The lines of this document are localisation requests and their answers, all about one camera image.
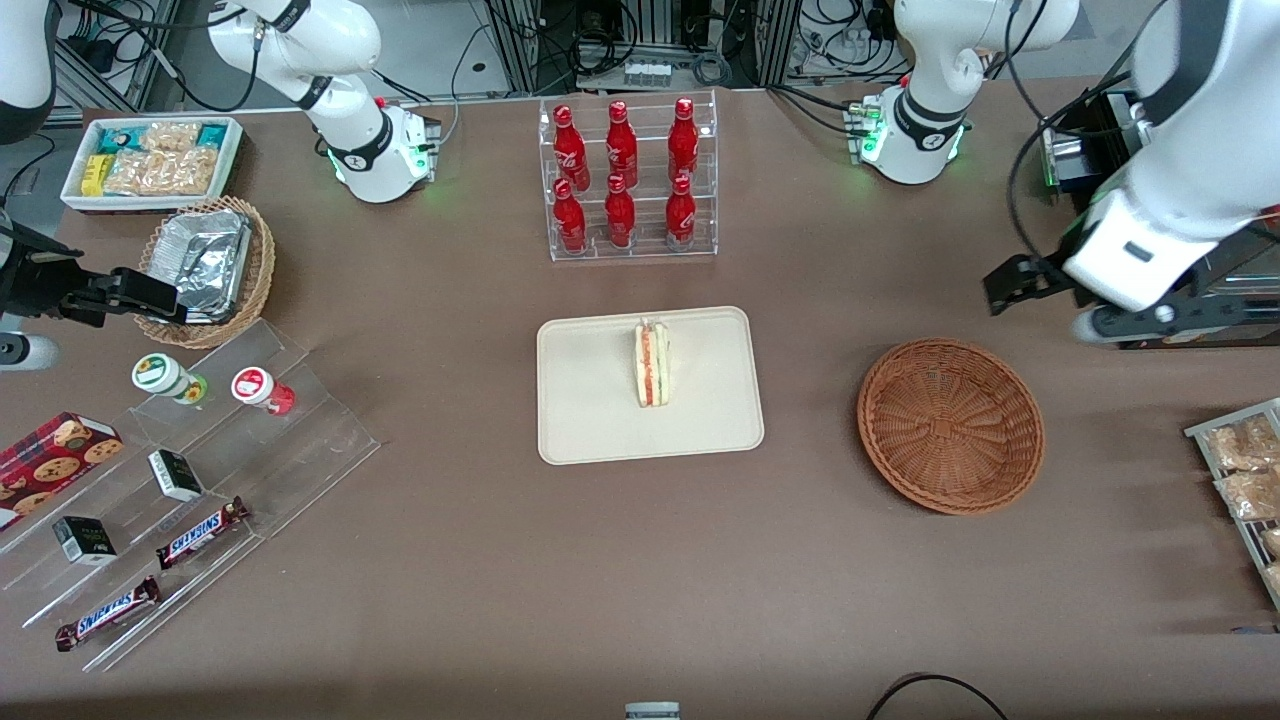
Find clear acrylic bottle rack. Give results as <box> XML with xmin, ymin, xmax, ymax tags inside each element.
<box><xmin>538</xmin><ymin>90</ymin><xmax>719</xmax><ymax>263</ymax></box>

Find light tan wicker basket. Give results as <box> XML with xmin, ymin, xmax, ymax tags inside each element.
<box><xmin>135</xmin><ymin>196</ymin><xmax>276</xmax><ymax>350</ymax></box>

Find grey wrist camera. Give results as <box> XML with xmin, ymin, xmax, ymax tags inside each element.
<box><xmin>0</xmin><ymin>335</ymin><xmax>61</xmax><ymax>373</ymax></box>
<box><xmin>1074</xmin><ymin>300</ymin><xmax>1280</xmax><ymax>347</ymax></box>

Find green lidded white cup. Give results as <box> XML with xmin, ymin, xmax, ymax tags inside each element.
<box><xmin>131</xmin><ymin>353</ymin><xmax>209</xmax><ymax>405</ymax></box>

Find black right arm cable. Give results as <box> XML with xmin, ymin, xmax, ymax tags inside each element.
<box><xmin>60</xmin><ymin>0</ymin><xmax>263</xmax><ymax>113</ymax></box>

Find beige rectangular serving tray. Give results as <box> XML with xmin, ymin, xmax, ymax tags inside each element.
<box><xmin>536</xmin><ymin>306</ymin><xmax>766</xmax><ymax>467</ymax></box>

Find clear acrylic stepped shelf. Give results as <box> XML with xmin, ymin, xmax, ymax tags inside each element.
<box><xmin>0</xmin><ymin>318</ymin><xmax>381</xmax><ymax>673</ymax></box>

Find grey wire rack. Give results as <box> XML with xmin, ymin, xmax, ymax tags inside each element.
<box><xmin>1185</xmin><ymin>398</ymin><xmax>1280</xmax><ymax>611</ymax></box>

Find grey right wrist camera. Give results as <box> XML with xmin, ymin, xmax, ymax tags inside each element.
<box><xmin>0</xmin><ymin>335</ymin><xmax>61</xmax><ymax>373</ymax></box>

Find brown Snickers bar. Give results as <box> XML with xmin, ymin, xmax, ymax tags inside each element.
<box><xmin>55</xmin><ymin>575</ymin><xmax>163</xmax><ymax>653</ymax></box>
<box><xmin>155</xmin><ymin>497</ymin><xmax>251</xmax><ymax>571</ymax></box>

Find brown round wicker basket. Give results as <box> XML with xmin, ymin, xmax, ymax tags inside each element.
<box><xmin>857</xmin><ymin>338</ymin><xmax>1046</xmax><ymax>516</ymax></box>

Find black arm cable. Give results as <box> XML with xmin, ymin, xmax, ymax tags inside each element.
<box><xmin>1004</xmin><ymin>0</ymin><xmax>1166</xmax><ymax>263</ymax></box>
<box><xmin>60</xmin><ymin>0</ymin><xmax>263</xmax><ymax>113</ymax></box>

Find white rectangular snack bin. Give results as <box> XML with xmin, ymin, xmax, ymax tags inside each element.
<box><xmin>60</xmin><ymin>116</ymin><xmax>244</xmax><ymax>213</ymax></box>

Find red lidded white cup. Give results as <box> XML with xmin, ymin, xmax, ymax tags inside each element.
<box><xmin>231</xmin><ymin>367</ymin><xmax>296</xmax><ymax>416</ymax></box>

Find triangular sandwich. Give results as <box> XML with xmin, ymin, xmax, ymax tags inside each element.
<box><xmin>633</xmin><ymin>317</ymin><xmax>671</xmax><ymax>409</ymax></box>

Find black looped cable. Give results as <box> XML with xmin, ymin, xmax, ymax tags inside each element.
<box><xmin>865</xmin><ymin>673</ymin><xmax>1011</xmax><ymax>720</ymax></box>

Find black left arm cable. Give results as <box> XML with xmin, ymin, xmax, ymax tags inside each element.
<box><xmin>1004</xmin><ymin>0</ymin><xmax>1166</xmax><ymax>263</ymax></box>

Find red cola bottle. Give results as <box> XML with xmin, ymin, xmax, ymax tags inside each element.
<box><xmin>606</xmin><ymin>100</ymin><xmax>639</xmax><ymax>189</ymax></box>
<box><xmin>553</xmin><ymin>104</ymin><xmax>591</xmax><ymax>191</ymax></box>
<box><xmin>668</xmin><ymin>97</ymin><xmax>700</xmax><ymax>184</ymax></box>
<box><xmin>665</xmin><ymin>175</ymin><xmax>697</xmax><ymax>251</ymax></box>
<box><xmin>553</xmin><ymin>178</ymin><xmax>589</xmax><ymax>255</ymax></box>
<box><xmin>604</xmin><ymin>174</ymin><xmax>637</xmax><ymax>251</ymax></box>

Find red cookie box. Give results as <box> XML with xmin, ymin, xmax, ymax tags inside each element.
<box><xmin>0</xmin><ymin>412</ymin><xmax>125</xmax><ymax>531</ymax></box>

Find black food warmer machine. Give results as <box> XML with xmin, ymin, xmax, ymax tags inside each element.
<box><xmin>1060</xmin><ymin>88</ymin><xmax>1280</xmax><ymax>351</ymax></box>

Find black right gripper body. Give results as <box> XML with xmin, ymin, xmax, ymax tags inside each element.
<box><xmin>0</xmin><ymin>255</ymin><xmax>63</xmax><ymax>323</ymax></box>

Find small clear cracker bag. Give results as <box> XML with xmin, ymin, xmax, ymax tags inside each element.
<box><xmin>140</xmin><ymin>121</ymin><xmax>201</xmax><ymax>154</ymax></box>

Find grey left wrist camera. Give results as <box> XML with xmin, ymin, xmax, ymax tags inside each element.
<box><xmin>1074</xmin><ymin>300</ymin><xmax>1280</xmax><ymax>347</ymax></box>

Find grey box with green light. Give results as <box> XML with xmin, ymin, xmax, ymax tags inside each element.
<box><xmin>1038</xmin><ymin>112</ymin><xmax>1103</xmax><ymax>196</ymax></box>

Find small black box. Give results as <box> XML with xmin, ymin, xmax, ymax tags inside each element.
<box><xmin>148</xmin><ymin>449</ymin><xmax>205</xmax><ymax>503</ymax></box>
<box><xmin>52</xmin><ymin>516</ymin><xmax>118</xmax><ymax>567</ymax></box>

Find large clear cracker bag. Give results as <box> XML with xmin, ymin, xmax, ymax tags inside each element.
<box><xmin>104</xmin><ymin>148</ymin><xmax>219</xmax><ymax>198</ymax></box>

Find aluminium foil container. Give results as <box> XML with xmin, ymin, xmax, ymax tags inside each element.
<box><xmin>148</xmin><ymin>210</ymin><xmax>253</xmax><ymax>324</ymax></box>

